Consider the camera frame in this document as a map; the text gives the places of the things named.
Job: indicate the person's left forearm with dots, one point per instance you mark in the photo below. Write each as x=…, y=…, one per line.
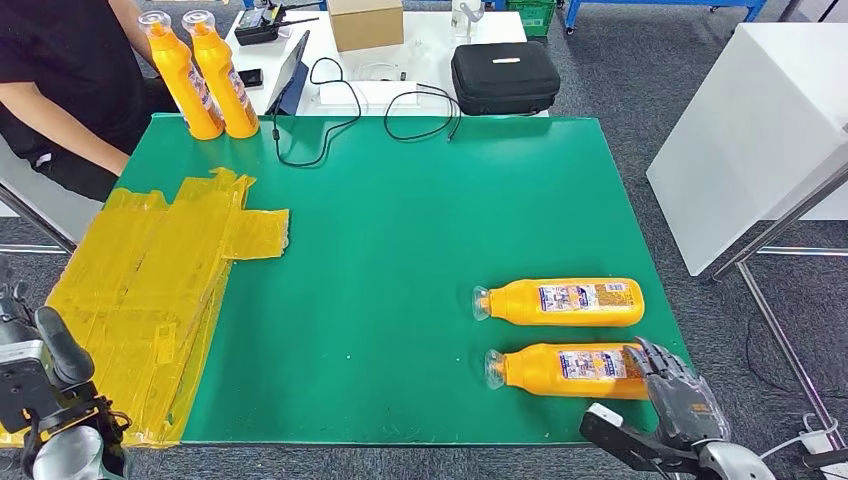
x=132, y=30

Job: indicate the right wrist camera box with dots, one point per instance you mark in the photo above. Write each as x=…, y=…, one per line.
x=623, y=444

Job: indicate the person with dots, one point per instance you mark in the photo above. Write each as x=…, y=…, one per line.
x=66, y=60

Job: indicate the person's right forearm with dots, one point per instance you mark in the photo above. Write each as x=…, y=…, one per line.
x=66, y=129

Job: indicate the black radio controller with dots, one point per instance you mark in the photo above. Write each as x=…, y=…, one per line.
x=255, y=26

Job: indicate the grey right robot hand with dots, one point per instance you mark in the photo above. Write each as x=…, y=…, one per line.
x=686, y=411

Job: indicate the black carrying case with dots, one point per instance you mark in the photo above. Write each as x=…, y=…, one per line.
x=503, y=79

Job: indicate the white table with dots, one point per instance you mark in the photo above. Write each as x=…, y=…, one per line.
x=430, y=40

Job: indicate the white cabinet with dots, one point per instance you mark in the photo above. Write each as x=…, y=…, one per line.
x=742, y=132

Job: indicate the green table mat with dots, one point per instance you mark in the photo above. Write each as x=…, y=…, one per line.
x=430, y=199

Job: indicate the white bench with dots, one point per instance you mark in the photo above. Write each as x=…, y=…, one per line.
x=46, y=212

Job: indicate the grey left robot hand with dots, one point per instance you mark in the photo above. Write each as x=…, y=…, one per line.
x=66, y=351

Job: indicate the orange detergent bottle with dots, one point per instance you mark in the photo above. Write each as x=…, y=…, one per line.
x=175, y=73
x=570, y=316
x=536, y=374
x=222, y=73

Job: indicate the yellow taped plastic sheet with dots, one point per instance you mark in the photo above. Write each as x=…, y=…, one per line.
x=132, y=298

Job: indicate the dark blue tablet case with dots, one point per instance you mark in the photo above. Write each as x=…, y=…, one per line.
x=288, y=73

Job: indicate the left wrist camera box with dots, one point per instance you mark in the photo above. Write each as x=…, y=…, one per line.
x=26, y=391

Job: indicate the silver metal stand frame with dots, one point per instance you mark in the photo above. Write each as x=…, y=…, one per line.
x=795, y=213

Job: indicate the black phone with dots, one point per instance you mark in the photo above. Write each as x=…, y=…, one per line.
x=250, y=77

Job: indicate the cardboard box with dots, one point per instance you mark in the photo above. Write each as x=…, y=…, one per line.
x=364, y=26

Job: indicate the blue metal frame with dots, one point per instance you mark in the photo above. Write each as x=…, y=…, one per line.
x=662, y=2

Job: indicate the green plastic crate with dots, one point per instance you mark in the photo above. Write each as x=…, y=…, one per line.
x=533, y=16

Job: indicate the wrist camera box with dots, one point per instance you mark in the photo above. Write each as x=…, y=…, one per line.
x=26, y=391
x=623, y=444

